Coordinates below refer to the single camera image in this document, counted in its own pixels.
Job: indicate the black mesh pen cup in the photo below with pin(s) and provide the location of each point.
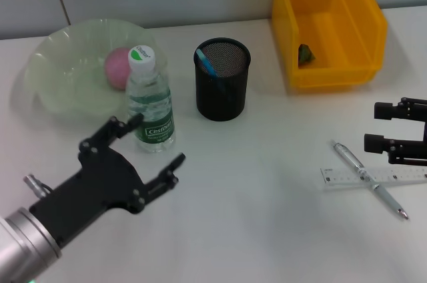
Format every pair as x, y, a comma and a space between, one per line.
227, 102

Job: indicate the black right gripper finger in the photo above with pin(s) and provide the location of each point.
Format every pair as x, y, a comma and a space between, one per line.
373, 143
383, 110

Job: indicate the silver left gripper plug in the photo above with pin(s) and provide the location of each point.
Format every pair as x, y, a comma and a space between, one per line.
33, 183

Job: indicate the pink peach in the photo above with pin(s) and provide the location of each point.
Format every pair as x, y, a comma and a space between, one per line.
116, 67

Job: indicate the green plastic scrap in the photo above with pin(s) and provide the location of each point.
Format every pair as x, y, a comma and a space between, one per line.
306, 55

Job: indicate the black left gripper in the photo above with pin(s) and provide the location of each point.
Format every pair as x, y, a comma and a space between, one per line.
100, 186

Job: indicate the grey ballpoint pen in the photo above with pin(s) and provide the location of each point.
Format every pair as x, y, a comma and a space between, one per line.
388, 199

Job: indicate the blue capped scissors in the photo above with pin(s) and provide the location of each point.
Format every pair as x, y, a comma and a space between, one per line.
207, 62

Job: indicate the yellow plastic bin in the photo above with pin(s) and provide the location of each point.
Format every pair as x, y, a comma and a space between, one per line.
333, 46

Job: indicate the clear green-label water bottle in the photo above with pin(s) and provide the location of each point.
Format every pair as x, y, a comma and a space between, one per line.
151, 119

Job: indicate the translucent green fruit plate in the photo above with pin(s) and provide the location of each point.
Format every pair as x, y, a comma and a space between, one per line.
73, 76

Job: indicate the clear plastic ruler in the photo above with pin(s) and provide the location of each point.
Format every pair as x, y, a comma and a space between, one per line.
343, 179

